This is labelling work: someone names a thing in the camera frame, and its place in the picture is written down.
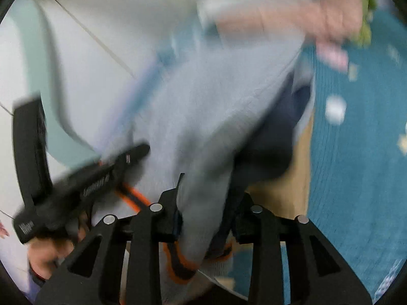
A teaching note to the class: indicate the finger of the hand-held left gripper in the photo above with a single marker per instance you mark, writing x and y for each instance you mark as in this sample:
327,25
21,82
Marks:
133,154
30,149

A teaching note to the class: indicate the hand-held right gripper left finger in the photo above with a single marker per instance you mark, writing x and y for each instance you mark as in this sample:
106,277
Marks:
168,203

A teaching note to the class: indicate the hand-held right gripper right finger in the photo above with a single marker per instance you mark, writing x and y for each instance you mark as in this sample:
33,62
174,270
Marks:
244,225

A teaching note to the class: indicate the grey and navy jacket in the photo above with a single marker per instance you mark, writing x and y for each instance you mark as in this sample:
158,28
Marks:
206,133

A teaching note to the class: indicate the person's left hand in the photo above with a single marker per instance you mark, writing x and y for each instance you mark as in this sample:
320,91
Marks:
47,254

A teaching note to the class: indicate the tan garment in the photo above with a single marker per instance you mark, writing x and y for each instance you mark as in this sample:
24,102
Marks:
286,190

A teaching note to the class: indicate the teal quilted bed blanket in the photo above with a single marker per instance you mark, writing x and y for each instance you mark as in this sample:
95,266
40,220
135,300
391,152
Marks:
349,181

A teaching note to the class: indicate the pink quilt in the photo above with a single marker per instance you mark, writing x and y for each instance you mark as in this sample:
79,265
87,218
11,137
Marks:
318,16

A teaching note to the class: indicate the green quilt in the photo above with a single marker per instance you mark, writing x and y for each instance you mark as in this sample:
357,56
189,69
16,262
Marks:
365,35

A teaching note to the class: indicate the mint green bed frame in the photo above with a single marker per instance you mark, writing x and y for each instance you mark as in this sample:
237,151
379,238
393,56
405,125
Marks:
54,127

